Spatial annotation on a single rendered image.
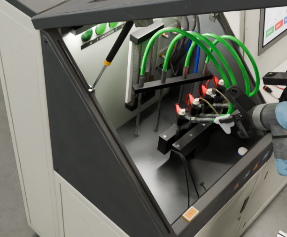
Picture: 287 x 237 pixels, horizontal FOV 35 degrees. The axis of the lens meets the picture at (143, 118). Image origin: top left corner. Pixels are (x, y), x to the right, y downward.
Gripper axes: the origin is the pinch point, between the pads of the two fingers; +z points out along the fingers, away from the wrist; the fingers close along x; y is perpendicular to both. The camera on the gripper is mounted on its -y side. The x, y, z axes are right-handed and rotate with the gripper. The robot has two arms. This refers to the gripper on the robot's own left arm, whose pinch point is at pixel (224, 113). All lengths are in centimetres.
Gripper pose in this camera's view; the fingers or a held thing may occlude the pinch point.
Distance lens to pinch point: 149.2
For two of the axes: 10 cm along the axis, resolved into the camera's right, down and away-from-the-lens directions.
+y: 4.9, 8.6, 1.5
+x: 8.1, -5.1, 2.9
